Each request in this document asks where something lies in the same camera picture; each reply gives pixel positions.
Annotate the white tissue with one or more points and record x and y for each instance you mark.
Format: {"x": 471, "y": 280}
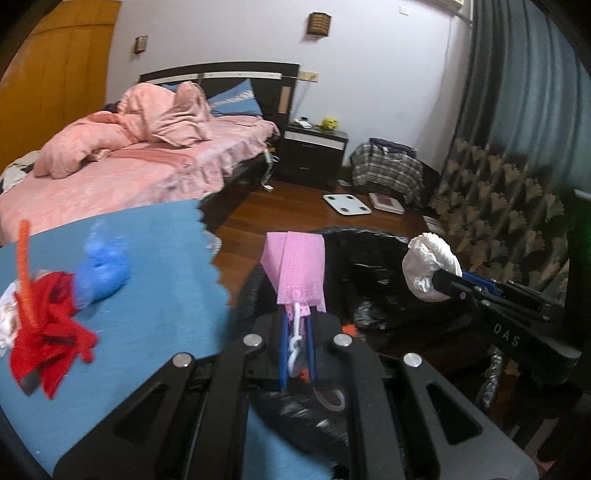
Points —
{"x": 427, "y": 258}

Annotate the white bathroom scale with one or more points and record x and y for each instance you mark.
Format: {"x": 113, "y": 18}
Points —
{"x": 347, "y": 204}

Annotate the bed with pink sheet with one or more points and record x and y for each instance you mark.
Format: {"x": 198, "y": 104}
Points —
{"x": 138, "y": 184}

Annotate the black trash bag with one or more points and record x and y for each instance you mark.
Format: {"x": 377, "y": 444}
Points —
{"x": 369, "y": 286}

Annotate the pink quilt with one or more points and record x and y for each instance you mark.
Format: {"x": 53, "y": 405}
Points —
{"x": 152, "y": 115}

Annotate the brown wall lamp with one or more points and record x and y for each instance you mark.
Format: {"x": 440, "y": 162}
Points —
{"x": 320, "y": 24}
{"x": 141, "y": 45}

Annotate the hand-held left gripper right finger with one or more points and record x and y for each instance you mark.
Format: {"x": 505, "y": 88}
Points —
{"x": 311, "y": 355}

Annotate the plaid bag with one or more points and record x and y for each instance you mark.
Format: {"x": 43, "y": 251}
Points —
{"x": 388, "y": 170}

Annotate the light blue sock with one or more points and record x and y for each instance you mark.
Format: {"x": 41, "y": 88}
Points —
{"x": 101, "y": 277}

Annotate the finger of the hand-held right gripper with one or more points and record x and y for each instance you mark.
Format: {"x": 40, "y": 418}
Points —
{"x": 485, "y": 282}
{"x": 457, "y": 288}

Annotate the black and white clothes pile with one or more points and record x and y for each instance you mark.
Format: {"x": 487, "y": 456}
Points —
{"x": 18, "y": 168}

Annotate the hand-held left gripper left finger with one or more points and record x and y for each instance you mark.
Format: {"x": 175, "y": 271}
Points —
{"x": 283, "y": 364}

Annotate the orange foam net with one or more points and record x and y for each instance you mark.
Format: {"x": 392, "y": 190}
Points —
{"x": 25, "y": 277}

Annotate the leaf patterned sofa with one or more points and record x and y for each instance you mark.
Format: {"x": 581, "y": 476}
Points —
{"x": 498, "y": 207}

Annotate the beige wall switch panel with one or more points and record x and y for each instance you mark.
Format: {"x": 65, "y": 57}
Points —
{"x": 308, "y": 76}

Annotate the silver wrapped rod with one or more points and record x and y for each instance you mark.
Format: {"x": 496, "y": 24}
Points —
{"x": 491, "y": 378}

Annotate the black white nightstand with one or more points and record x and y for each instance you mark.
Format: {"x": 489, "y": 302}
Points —
{"x": 309, "y": 157}

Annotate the wooden wardrobe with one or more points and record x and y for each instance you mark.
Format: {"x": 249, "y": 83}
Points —
{"x": 60, "y": 69}

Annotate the grey curtain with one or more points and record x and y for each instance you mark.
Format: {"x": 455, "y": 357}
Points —
{"x": 521, "y": 69}

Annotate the pink face mask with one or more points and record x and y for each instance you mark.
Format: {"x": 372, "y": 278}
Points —
{"x": 295, "y": 267}

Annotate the blue pillow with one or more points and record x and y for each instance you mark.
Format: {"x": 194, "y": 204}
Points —
{"x": 235, "y": 99}

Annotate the yellow toy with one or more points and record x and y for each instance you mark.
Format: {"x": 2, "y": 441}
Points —
{"x": 329, "y": 123}

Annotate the red glove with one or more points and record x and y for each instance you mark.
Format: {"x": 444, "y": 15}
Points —
{"x": 46, "y": 332}

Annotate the pink bathroom scale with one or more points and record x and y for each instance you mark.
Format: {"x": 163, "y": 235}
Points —
{"x": 387, "y": 202}

